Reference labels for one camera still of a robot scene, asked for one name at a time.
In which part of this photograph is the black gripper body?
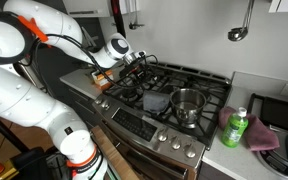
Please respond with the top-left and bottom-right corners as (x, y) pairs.
(119, 54), (148, 80)

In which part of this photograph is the grey cloth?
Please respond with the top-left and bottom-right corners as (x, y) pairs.
(142, 89), (172, 116)

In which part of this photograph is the stainless steel pot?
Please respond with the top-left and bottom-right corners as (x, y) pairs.
(169, 88), (208, 125)

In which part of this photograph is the green plastic bottle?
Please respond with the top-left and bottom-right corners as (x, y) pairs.
(220, 107), (249, 149)

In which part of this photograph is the pink cloth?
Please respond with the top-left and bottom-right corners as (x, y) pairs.
(218, 105), (281, 152)

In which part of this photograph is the stainless steel gas stove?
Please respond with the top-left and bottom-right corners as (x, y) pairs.
(91, 61), (233, 180)

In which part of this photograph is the black cast iron stove grate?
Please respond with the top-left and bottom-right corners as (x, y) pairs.
(103, 62), (232, 148)

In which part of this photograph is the wooden board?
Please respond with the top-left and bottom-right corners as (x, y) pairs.
(90, 125), (140, 180)

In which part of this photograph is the hanging steel ladle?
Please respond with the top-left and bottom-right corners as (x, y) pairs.
(227, 0), (256, 42)

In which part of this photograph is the black portable cooktop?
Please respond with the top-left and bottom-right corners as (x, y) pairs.
(247, 93), (288, 135)

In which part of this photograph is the black stand pole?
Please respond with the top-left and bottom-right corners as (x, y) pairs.
(0, 109), (30, 154)

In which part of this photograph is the steel pan with lid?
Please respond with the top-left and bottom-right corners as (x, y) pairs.
(255, 128), (288, 180)

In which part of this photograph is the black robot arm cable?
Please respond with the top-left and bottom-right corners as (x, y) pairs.
(33, 33), (159, 90)

